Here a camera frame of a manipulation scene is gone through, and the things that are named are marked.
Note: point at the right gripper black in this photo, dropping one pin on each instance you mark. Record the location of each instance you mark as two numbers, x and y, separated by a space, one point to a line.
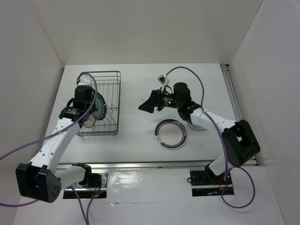
155 100

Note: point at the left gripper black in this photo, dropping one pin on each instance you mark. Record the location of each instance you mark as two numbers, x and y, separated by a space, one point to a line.
92 96

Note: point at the blue floral small plate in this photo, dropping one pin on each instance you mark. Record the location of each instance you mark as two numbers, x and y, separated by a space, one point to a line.
99 108

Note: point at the orange sunburst plate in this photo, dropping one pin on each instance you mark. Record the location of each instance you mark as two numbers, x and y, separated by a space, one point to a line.
90 122

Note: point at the green red rimmed plate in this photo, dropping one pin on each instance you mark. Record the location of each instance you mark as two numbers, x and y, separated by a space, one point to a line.
170 134

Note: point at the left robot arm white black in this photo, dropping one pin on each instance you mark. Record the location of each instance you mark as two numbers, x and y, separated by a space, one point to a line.
38 178

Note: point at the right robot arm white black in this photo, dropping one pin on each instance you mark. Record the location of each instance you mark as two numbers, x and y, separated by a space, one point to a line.
237 137

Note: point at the clear glass square plate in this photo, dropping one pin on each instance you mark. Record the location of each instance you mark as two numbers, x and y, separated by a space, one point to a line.
196 127

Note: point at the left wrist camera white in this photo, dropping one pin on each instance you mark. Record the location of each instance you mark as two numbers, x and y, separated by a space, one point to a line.
84 80

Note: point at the grey wire dish rack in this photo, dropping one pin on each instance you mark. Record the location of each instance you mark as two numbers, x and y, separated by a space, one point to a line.
108 85

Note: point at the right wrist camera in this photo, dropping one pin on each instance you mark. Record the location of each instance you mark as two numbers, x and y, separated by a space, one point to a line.
163 80

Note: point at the aluminium front rail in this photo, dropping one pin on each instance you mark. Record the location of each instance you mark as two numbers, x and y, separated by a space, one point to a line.
140 165

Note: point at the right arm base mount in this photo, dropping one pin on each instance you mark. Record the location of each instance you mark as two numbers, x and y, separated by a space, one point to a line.
201 186

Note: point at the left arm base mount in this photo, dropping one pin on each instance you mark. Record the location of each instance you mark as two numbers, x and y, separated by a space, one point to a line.
96 188

